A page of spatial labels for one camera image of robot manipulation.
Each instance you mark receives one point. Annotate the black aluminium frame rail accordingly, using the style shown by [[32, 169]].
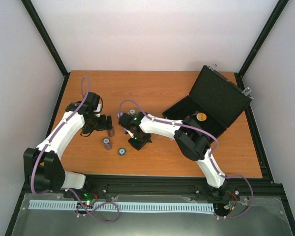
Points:
[[105, 186]]

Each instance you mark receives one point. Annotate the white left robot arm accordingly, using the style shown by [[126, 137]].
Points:
[[43, 169]]

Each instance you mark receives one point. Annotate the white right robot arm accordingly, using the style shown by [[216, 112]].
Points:
[[193, 142]]

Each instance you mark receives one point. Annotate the brown chip stack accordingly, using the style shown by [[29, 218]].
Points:
[[111, 132]]

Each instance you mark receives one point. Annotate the white dealer button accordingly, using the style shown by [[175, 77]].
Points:
[[201, 116]]

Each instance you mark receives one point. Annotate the green 20 chip stack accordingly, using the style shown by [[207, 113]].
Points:
[[132, 112]]

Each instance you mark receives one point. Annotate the white perforated cable strip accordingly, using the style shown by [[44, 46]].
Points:
[[123, 207]]

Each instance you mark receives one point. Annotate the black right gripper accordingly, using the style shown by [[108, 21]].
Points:
[[138, 146]]

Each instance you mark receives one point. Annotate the flat blue chip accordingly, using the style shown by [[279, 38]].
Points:
[[121, 151]]

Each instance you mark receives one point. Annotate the black poker set case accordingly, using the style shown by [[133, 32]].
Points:
[[216, 96]]

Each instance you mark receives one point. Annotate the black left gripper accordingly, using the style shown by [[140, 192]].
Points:
[[87, 129]]

